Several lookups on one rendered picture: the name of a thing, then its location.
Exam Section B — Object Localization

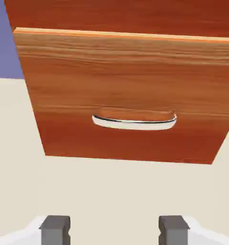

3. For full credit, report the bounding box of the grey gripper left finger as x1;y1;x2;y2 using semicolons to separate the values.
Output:
0;215;71;245

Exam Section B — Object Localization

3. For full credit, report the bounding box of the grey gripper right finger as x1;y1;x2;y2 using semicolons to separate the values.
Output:
158;215;229;245

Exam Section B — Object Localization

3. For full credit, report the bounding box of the wooden drawer front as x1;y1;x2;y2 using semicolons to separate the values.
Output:
12;27;229;165

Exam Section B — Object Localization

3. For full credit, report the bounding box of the reddish wooden cabinet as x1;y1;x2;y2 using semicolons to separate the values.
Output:
3;0;229;165

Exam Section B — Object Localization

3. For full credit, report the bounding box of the curved silver drawer handle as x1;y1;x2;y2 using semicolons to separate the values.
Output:
92;113;178;131

